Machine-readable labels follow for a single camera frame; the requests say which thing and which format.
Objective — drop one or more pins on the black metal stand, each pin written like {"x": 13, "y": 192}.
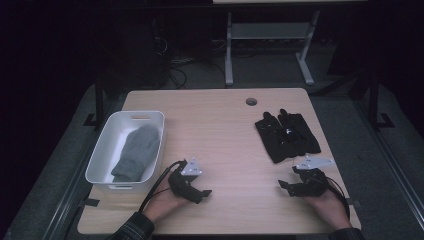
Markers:
{"x": 99, "y": 100}
{"x": 375, "y": 100}

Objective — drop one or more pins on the plain grey mitten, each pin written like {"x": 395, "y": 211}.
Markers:
{"x": 136, "y": 153}

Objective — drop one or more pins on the aluminium rail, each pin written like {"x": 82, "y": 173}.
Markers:
{"x": 393, "y": 166}
{"x": 71, "y": 186}

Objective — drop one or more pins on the person's left hand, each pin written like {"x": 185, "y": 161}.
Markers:
{"x": 165, "y": 203}

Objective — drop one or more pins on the black glove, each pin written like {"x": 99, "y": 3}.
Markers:
{"x": 275, "y": 140}
{"x": 301, "y": 133}

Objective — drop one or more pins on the white metal desk frame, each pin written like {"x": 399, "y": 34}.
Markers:
{"x": 270, "y": 31}

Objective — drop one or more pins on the person's right hand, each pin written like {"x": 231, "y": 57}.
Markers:
{"x": 330, "y": 208}

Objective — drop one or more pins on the white plastic bin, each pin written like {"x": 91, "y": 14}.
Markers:
{"x": 113, "y": 146}

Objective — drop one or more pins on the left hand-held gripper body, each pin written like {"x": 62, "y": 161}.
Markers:
{"x": 183, "y": 186}

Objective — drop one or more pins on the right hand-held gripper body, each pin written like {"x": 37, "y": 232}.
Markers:
{"x": 310, "y": 183}

